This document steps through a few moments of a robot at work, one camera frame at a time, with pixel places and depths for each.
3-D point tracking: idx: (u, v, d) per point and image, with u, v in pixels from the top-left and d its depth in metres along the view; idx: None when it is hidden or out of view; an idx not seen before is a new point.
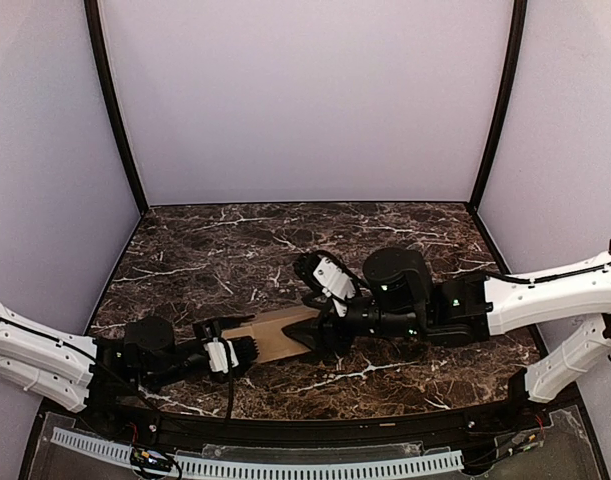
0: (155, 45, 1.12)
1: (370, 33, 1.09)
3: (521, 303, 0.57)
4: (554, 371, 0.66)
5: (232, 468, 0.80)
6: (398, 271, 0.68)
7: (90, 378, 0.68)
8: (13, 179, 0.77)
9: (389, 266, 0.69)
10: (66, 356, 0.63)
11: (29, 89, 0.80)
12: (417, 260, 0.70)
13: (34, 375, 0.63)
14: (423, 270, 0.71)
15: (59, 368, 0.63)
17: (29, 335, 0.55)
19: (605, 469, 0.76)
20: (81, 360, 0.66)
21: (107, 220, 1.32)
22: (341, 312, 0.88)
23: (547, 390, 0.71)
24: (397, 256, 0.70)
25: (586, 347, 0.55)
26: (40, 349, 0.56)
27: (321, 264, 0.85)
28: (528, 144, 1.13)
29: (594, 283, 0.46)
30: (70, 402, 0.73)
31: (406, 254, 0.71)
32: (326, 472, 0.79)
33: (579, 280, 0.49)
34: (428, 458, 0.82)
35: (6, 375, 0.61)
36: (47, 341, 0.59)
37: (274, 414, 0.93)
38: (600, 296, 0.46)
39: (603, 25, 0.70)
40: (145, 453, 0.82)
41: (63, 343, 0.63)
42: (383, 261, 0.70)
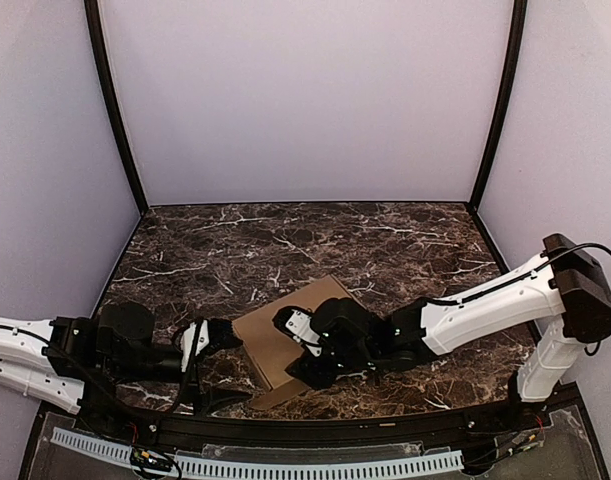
0: (155, 46, 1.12)
1: (372, 35, 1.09)
3: (458, 319, 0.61)
4: (534, 372, 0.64)
5: (232, 468, 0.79)
6: (330, 320, 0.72)
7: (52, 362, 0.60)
8: (14, 180, 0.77)
9: (325, 315, 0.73)
10: (22, 342, 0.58)
11: (29, 90, 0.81)
12: (348, 306, 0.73)
13: (25, 378, 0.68)
14: (358, 314, 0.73)
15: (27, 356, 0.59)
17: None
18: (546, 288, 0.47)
19: (605, 469, 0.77)
20: (38, 343, 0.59)
21: (108, 220, 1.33)
22: (316, 354, 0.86)
23: (537, 389, 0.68)
24: (330, 304, 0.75)
25: (554, 346, 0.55)
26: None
27: (292, 315, 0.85)
28: (528, 144, 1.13)
29: (525, 292, 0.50)
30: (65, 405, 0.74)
31: (338, 302, 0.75)
32: (326, 473, 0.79)
33: (509, 290, 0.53)
34: (428, 458, 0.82)
35: (5, 381, 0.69)
36: (0, 333, 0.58)
37: (274, 414, 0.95)
38: (530, 303, 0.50)
39: (603, 25, 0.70)
40: (144, 453, 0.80)
41: (19, 330, 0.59)
42: (320, 313, 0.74)
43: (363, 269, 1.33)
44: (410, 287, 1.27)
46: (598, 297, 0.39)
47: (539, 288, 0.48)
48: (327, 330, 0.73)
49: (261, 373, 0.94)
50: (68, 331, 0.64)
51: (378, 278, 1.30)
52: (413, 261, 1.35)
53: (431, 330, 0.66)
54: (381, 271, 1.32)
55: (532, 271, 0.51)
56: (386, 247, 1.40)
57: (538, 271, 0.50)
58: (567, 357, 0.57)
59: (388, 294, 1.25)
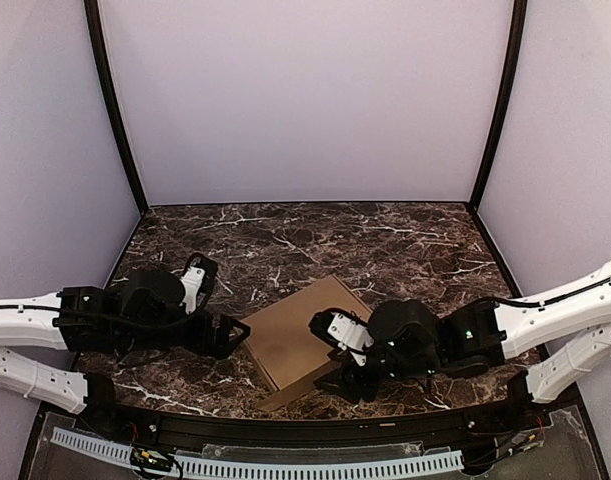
0: (154, 47, 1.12)
1: (371, 35, 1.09)
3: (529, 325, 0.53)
4: (560, 371, 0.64)
5: (232, 468, 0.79)
6: (399, 326, 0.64)
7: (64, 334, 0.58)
8: (14, 180, 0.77)
9: (391, 321, 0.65)
10: (29, 318, 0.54)
11: (29, 90, 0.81)
12: (417, 310, 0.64)
13: (33, 379, 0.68)
14: (428, 318, 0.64)
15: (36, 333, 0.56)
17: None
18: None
19: (605, 469, 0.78)
20: (47, 315, 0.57)
21: (108, 219, 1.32)
22: (362, 362, 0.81)
23: (556, 388, 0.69)
24: (398, 308, 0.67)
25: (594, 349, 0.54)
26: None
27: (334, 320, 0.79)
28: (528, 145, 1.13)
29: (602, 298, 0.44)
30: (70, 402, 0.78)
31: (405, 305, 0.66)
32: (326, 473, 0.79)
33: (585, 295, 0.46)
34: (428, 458, 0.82)
35: (6, 382, 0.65)
36: (5, 312, 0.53)
37: (275, 414, 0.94)
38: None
39: (603, 25, 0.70)
40: (144, 453, 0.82)
41: (24, 307, 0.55)
42: (385, 316, 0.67)
43: (363, 269, 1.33)
44: (411, 287, 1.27)
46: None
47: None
48: (394, 338, 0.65)
49: (266, 374, 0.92)
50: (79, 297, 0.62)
51: (378, 278, 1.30)
52: (413, 261, 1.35)
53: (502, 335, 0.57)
54: (381, 271, 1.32)
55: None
56: (386, 247, 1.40)
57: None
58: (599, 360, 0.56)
59: (388, 295, 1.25)
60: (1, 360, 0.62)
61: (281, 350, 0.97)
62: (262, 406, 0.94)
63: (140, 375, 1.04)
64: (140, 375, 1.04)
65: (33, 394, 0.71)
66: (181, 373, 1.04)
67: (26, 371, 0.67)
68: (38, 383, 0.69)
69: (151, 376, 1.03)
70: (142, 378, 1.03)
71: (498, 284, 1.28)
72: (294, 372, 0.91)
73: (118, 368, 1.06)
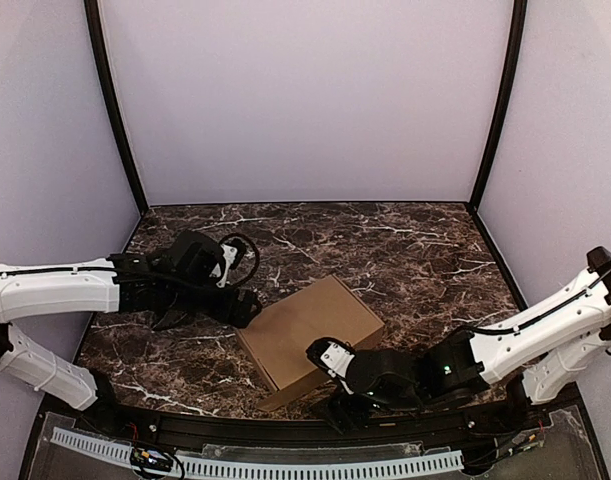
0: (154, 47, 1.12)
1: (371, 35, 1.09)
3: (512, 350, 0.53)
4: (551, 377, 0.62)
5: (232, 468, 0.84)
6: (374, 378, 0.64)
7: (120, 292, 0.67)
8: (13, 180, 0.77)
9: (365, 375, 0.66)
10: (86, 277, 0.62)
11: (29, 90, 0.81)
12: (389, 360, 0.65)
13: (51, 368, 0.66)
14: (402, 365, 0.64)
15: (92, 293, 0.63)
17: (41, 276, 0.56)
18: (602, 306, 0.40)
19: (605, 468, 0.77)
20: (104, 275, 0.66)
21: (108, 219, 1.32)
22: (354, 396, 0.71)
23: (549, 395, 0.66)
24: (368, 360, 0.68)
25: (582, 352, 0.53)
26: (61, 279, 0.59)
27: (329, 348, 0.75)
28: (528, 144, 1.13)
29: (579, 312, 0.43)
30: (82, 396, 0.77)
31: (378, 355, 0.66)
32: (326, 473, 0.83)
33: (562, 312, 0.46)
34: (428, 458, 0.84)
35: (23, 372, 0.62)
36: (62, 274, 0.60)
37: (275, 414, 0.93)
38: (589, 323, 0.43)
39: (604, 26, 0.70)
40: (144, 453, 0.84)
41: (78, 270, 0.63)
42: (360, 369, 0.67)
43: (363, 269, 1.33)
44: (411, 287, 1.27)
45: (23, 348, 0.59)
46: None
47: (595, 306, 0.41)
48: (372, 389, 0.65)
49: (265, 375, 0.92)
50: (128, 262, 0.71)
51: (378, 278, 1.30)
52: (413, 261, 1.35)
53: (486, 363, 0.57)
54: (381, 271, 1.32)
55: (587, 286, 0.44)
56: (386, 247, 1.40)
57: (592, 287, 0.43)
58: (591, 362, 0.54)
59: (388, 295, 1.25)
60: (24, 345, 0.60)
61: (278, 350, 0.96)
62: (262, 406, 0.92)
63: (139, 375, 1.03)
64: (140, 375, 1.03)
65: (46, 387, 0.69)
66: (180, 373, 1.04)
67: (44, 359, 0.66)
68: (57, 372, 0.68)
69: (151, 377, 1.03)
70: (142, 378, 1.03)
71: (498, 284, 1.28)
72: (291, 373, 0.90)
73: (118, 368, 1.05)
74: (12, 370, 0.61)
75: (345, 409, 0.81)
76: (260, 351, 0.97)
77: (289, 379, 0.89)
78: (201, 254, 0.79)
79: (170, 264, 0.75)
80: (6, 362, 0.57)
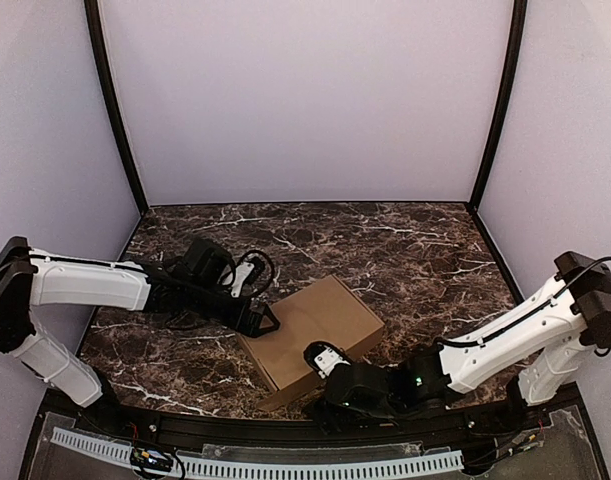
0: (155, 49, 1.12)
1: (372, 35, 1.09)
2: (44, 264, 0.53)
3: (481, 359, 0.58)
4: (543, 378, 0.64)
5: (232, 468, 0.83)
6: (348, 390, 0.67)
7: (148, 292, 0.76)
8: (13, 180, 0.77)
9: (340, 385, 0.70)
10: (122, 274, 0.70)
11: (28, 89, 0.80)
12: (361, 372, 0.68)
13: (64, 359, 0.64)
14: (373, 377, 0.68)
15: (124, 289, 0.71)
17: (81, 267, 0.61)
18: (568, 315, 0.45)
19: (605, 469, 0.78)
20: (138, 276, 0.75)
21: (108, 218, 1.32)
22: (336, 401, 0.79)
23: (543, 394, 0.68)
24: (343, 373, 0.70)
25: (567, 354, 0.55)
26: (102, 272, 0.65)
27: (322, 351, 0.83)
28: (528, 144, 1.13)
29: (547, 321, 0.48)
30: (89, 392, 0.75)
31: (352, 367, 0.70)
32: (326, 473, 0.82)
33: (531, 321, 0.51)
34: (428, 458, 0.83)
35: (36, 362, 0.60)
36: (102, 268, 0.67)
37: (274, 414, 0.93)
38: (555, 331, 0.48)
39: (604, 27, 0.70)
40: (144, 453, 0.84)
41: (114, 267, 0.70)
42: (337, 380, 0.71)
43: (363, 269, 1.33)
44: (410, 287, 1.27)
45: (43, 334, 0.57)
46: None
47: (562, 316, 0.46)
48: (348, 400, 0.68)
49: (266, 375, 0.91)
50: (153, 267, 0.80)
51: (378, 278, 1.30)
52: (413, 261, 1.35)
53: (456, 374, 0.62)
54: (381, 271, 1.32)
55: (552, 297, 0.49)
56: (386, 247, 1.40)
57: (557, 298, 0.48)
58: (573, 362, 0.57)
59: (388, 295, 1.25)
60: (43, 331, 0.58)
61: (279, 350, 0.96)
62: (262, 406, 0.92)
63: (139, 375, 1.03)
64: (140, 375, 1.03)
65: (54, 380, 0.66)
66: (180, 372, 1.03)
67: (58, 350, 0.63)
68: (69, 365, 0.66)
69: (151, 377, 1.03)
70: (142, 378, 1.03)
71: (498, 284, 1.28)
72: (292, 371, 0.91)
73: (118, 368, 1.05)
74: (26, 358, 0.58)
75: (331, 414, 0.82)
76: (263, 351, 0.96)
77: (291, 378, 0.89)
78: (214, 259, 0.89)
79: (188, 268, 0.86)
80: (25, 348, 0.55)
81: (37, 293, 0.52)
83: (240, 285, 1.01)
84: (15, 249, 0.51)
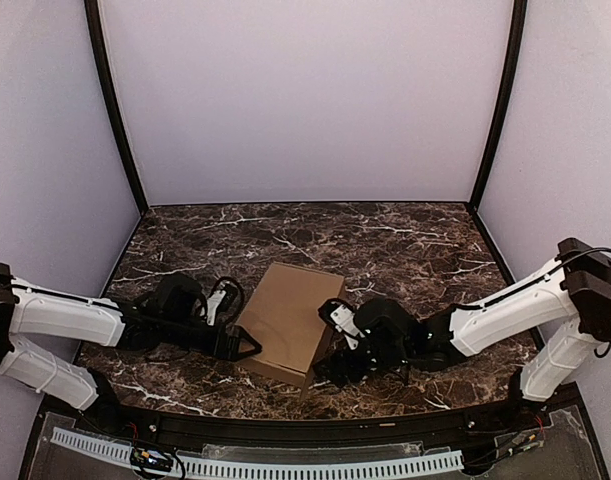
0: (155, 48, 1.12)
1: (372, 35, 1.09)
2: (25, 296, 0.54)
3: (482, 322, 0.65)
4: (543, 369, 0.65)
5: (232, 468, 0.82)
6: (374, 317, 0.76)
7: (123, 330, 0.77)
8: (12, 180, 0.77)
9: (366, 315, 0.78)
10: (98, 311, 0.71)
11: (29, 90, 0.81)
12: (388, 306, 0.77)
13: (53, 367, 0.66)
14: (397, 312, 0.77)
15: (99, 326, 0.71)
17: (61, 300, 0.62)
18: (555, 291, 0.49)
19: (605, 469, 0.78)
20: (113, 313, 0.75)
21: (108, 219, 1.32)
22: (352, 346, 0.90)
23: (540, 386, 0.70)
24: (372, 304, 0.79)
25: (567, 342, 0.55)
26: (79, 307, 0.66)
27: (337, 307, 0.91)
28: (528, 144, 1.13)
29: (538, 294, 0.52)
30: (84, 395, 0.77)
31: (381, 302, 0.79)
32: (326, 473, 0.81)
33: (526, 293, 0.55)
34: (428, 458, 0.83)
35: (24, 376, 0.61)
36: (79, 302, 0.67)
37: (275, 414, 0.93)
38: (546, 304, 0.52)
39: (603, 27, 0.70)
40: (144, 453, 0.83)
41: (92, 303, 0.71)
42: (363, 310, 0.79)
43: (363, 269, 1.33)
44: (410, 287, 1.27)
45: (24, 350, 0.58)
46: (610, 297, 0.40)
47: (550, 291, 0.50)
48: (370, 327, 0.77)
49: (287, 369, 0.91)
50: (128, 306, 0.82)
51: (378, 278, 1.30)
52: (413, 261, 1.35)
53: (459, 332, 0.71)
54: (381, 271, 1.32)
55: (547, 273, 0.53)
56: (386, 247, 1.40)
57: (552, 274, 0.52)
58: (576, 355, 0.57)
59: (388, 295, 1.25)
60: (24, 346, 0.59)
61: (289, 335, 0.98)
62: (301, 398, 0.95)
63: (139, 375, 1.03)
64: (140, 375, 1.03)
65: (45, 389, 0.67)
66: (180, 372, 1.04)
67: (46, 359, 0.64)
68: (58, 373, 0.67)
69: (151, 376, 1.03)
70: (142, 378, 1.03)
71: (498, 284, 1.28)
72: (304, 347, 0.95)
73: (118, 368, 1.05)
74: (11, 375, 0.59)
75: (342, 367, 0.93)
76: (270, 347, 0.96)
77: (309, 355, 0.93)
78: (183, 294, 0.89)
79: (157, 305, 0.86)
80: (7, 365, 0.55)
81: (17, 323, 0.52)
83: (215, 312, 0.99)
84: None
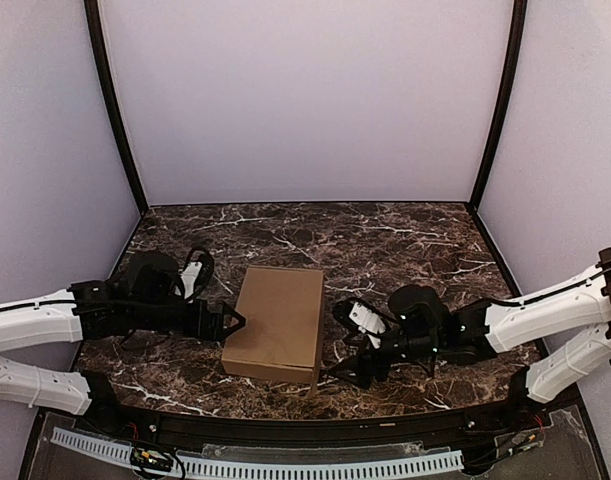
0: (155, 48, 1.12)
1: (372, 34, 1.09)
2: None
3: (517, 321, 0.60)
4: (554, 370, 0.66)
5: (232, 468, 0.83)
6: (411, 303, 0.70)
7: (81, 322, 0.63)
8: (12, 181, 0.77)
9: (405, 299, 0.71)
10: (46, 311, 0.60)
11: (29, 91, 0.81)
12: (430, 296, 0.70)
13: (36, 382, 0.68)
14: (437, 304, 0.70)
15: (52, 326, 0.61)
17: (0, 315, 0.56)
18: (598, 295, 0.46)
19: (605, 469, 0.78)
20: (65, 306, 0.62)
21: (108, 220, 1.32)
22: (376, 345, 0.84)
23: (548, 388, 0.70)
24: (412, 290, 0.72)
25: (590, 347, 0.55)
26: (18, 315, 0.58)
27: (354, 306, 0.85)
28: (528, 144, 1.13)
29: (579, 297, 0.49)
30: (77, 400, 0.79)
31: (421, 289, 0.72)
32: (326, 473, 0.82)
33: (565, 295, 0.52)
34: (427, 458, 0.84)
35: (10, 396, 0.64)
36: (22, 309, 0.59)
37: (275, 414, 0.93)
38: (586, 309, 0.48)
39: (603, 28, 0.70)
40: (144, 453, 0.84)
41: (40, 303, 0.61)
42: (403, 294, 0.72)
43: (363, 269, 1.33)
44: None
45: (2, 373, 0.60)
46: None
47: (592, 295, 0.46)
48: (406, 314, 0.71)
49: (291, 364, 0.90)
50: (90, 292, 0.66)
51: (378, 278, 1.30)
52: (413, 261, 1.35)
53: (492, 327, 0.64)
54: (381, 271, 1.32)
55: (589, 278, 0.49)
56: (386, 247, 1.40)
57: (594, 279, 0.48)
58: (594, 362, 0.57)
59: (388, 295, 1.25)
60: (4, 370, 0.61)
61: (287, 330, 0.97)
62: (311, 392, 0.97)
63: (139, 375, 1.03)
64: (140, 375, 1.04)
65: (37, 401, 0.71)
66: (180, 372, 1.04)
67: (29, 377, 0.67)
68: (43, 386, 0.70)
69: (151, 376, 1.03)
70: (142, 378, 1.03)
71: (498, 284, 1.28)
72: (305, 341, 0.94)
73: (118, 368, 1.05)
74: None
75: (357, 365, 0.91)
76: (268, 345, 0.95)
77: (311, 348, 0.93)
78: (154, 274, 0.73)
79: (125, 288, 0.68)
80: None
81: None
83: (192, 287, 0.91)
84: None
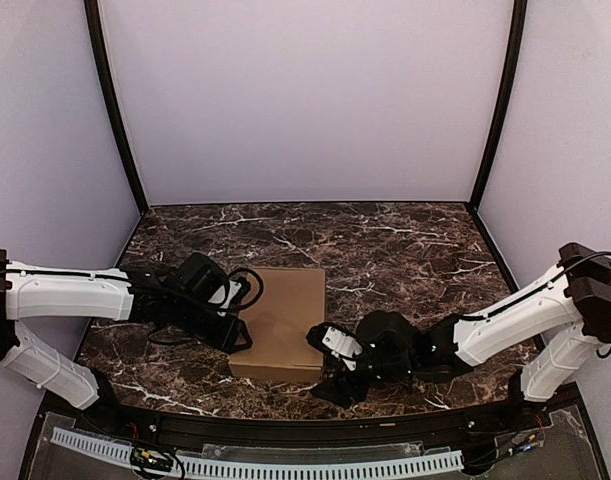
0: (154, 48, 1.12)
1: (372, 34, 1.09)
2: (16, 281, 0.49)
3: (486, 333, 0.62)
4: (544, 371, 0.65)
5: (232, 468, 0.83)
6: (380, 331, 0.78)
7: (133, 302, 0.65)
8: (13, 181, 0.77)
9: (373, 326, 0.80)
10: (102, 284, 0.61)
11: (29, 92, 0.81)
12: (396, 321, 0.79)
13: (57, 365, 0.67)
14: (404, 328, 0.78)
15: (103, 300, 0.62)
17: (58, 279, 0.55)
18: (561, 298, 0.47)
19: (605, 469, 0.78)
20: (119, 283, 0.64)
21: (107, 220, 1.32)
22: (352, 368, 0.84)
23: (542, 389, 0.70)
24: (380, 317, 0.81)
25: (570, 344, 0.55)
26: (76, 282, 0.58)
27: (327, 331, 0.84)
28: (528, 144, 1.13)
29: (542, 302, 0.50)
30: (85, 395, 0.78)
31: (388, 315, 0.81)
32: (326, 473, 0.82)
33: (529, 301, 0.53)
34: (428, 458, 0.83)
35: (27, 371, 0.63)
36: (78, 277, 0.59)
37: (275, 414, 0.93)
38: (552, 312, 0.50)
39: (603, 27, 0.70)
40: (144, 453, 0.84)
41: (95, 276, 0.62)
42: (371, 322, 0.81)
43: (363, 269, 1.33)
44: (411, 287, 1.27)
45: (27, 345, 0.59)
46: None
47: (555, 298, 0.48)
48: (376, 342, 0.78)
49: (288, 368, 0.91)
50: (139, 275, 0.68)
51: (378, 278, 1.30)
52: (413, 261, 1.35)
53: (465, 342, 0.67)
54: (381, 271, 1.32)
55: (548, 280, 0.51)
56: (386, 247, 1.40)
57: (554, 281, 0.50)
58: (579, 356, 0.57)
59: (388, 295, 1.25)
60: (30, 342, 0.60)
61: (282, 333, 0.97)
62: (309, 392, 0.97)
63: (139, 375, 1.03)
64: (140, 375, 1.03)
65: (49, 386, 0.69)
66: (180, 372, 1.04)
67: (51, 358, 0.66)
68: (62, 372, 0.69)
69: (151, 376, 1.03)
70: (142, 378, 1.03)
71: (498, 283, 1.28)
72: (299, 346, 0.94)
73: (118, 368, 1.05)
74: (17, 368, 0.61)
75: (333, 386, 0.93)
76: (264, 348, 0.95)
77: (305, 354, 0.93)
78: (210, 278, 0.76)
79: (179, 282, 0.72)
80: (13, 358, 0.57)
81: (13, 308, 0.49)
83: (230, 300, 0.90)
84: None
